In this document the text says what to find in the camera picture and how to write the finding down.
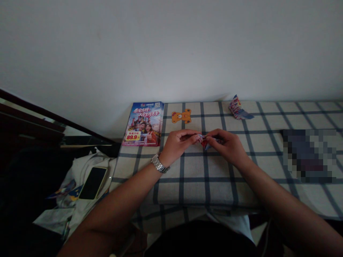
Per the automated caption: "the colourful printed flyer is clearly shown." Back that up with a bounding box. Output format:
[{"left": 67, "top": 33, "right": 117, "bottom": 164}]
[{"left": 122, "top": 101, "right": 164, "bottom": 147}]

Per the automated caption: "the person's right hand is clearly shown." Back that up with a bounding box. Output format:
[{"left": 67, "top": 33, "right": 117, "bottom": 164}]
[{"left": 205, "top": 128, "right": 248, "bottom": 167}]

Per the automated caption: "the white printed cloth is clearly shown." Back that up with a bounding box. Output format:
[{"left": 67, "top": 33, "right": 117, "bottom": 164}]
[{"left": 33, "top": 152, "right": 118, "bottom": 241}]

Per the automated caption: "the orange bear sticker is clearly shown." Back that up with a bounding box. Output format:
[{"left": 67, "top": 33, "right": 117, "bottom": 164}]
[{"left": 171, "top": 108, "right": 192, "bottom": 125}]

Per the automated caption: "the dark wooden furniture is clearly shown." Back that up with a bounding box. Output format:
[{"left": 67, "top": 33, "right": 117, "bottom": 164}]
[{"left": 0, "top": 89, "right": 118, "bottom": 150}]

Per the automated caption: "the small printed paper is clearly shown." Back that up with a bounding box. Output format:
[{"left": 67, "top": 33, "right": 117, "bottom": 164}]
[{"left": 193, "top": 135, "right": 223, "bottom": 150}]

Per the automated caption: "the checked tablecloth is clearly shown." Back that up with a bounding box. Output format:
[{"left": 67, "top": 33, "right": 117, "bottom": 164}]
[{"left": 110, "top": 100, "right": 343, "bottom": 236}]

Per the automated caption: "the person's body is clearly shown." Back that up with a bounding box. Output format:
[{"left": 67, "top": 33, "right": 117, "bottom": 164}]
[{"left": 144, "top": 211, "right": 271, "bottom": 257}]

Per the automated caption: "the printed paper sheet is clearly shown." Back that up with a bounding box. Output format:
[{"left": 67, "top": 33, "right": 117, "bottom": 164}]
[{"left": 280, "top": 129, "right": 338, "bottom": 184}]

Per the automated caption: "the smartphone with pale case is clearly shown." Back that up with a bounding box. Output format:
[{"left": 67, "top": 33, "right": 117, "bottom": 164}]
[{"left": 78, "top": 166, "right": 108, "bottom": 201}]

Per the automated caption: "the folded paper figure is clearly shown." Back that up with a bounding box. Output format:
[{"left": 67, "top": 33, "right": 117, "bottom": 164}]
[{"left": 228, "top": 94, "right": 255, "bottom": 120}]

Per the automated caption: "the person's left hand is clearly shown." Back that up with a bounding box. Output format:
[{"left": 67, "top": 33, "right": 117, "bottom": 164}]
[{"left": 161, "top": 128, "right": 201, "bottom": 161}]

